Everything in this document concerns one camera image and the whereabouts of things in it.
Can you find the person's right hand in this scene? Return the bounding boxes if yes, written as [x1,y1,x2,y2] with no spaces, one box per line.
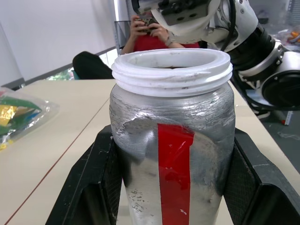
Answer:
[129,15,153,36]

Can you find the black chair back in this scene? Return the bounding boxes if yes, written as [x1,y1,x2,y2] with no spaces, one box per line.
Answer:
[72,51,115,80]

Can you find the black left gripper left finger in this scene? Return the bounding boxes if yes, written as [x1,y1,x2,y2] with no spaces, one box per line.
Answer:
[45,125,125,225]

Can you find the patterned mobile phone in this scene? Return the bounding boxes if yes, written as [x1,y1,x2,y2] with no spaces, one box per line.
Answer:
[134,18,158,33]

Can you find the silver jar with red tape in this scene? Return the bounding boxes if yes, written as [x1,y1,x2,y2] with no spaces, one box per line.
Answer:
[109,48,236,225]

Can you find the person's left hand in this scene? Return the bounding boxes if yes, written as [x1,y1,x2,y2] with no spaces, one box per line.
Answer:
[149,22,171,45]

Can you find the grey metal post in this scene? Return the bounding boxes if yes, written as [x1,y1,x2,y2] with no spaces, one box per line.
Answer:
[113,0,132,55]

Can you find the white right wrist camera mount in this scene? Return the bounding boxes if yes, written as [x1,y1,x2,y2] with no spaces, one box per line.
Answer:
[150,0,222,44]

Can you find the clear bag of colourful items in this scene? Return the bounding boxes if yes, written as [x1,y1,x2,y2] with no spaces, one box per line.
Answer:
[0,87,60,150]

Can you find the person in red shirt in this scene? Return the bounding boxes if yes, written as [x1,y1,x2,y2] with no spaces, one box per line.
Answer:
[120,14,200,55]

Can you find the background clutter with orange items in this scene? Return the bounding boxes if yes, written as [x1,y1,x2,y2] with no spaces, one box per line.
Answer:
[269,28,300,45]

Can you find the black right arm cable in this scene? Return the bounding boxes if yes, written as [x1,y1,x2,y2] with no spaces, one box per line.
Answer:
[220,0,237,53]

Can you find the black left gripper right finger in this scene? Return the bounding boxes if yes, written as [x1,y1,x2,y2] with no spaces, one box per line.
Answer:
[222,127,300,225]

